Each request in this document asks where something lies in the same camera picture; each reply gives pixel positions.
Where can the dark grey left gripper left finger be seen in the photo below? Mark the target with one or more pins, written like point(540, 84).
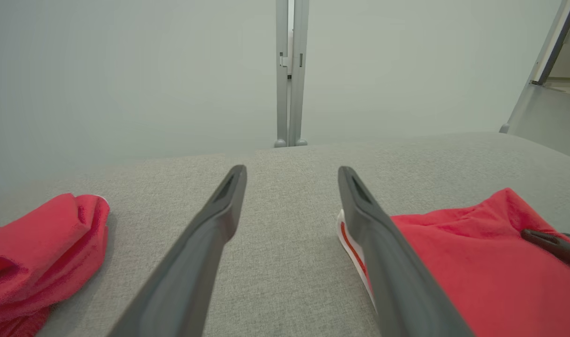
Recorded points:
point(186, 281)

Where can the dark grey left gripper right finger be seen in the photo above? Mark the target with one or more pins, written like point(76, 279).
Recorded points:
point(397, 290)

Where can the red jersey with white sleeves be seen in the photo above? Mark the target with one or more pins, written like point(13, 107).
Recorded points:
point(477, 281)

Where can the red shirt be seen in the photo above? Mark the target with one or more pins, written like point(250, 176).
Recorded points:
point(41, 257)

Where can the grey metal partition frame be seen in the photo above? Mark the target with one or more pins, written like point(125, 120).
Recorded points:
point(547, 117)

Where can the grey double partition post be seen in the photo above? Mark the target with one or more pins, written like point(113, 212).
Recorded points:
point(281, 93)

